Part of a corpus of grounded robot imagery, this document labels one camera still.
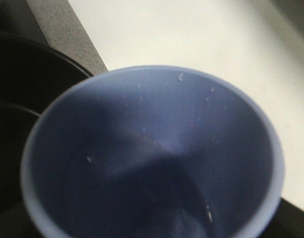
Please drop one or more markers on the dark blue pot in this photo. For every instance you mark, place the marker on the dark blue pot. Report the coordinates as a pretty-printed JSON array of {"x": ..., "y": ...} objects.
[{"x": 31, "y": 77}]

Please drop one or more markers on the light blue ribbed cup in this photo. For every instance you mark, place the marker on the light blue ribbed cup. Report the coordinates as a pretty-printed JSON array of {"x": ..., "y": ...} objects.
[{"x": 152, "y": 152}]

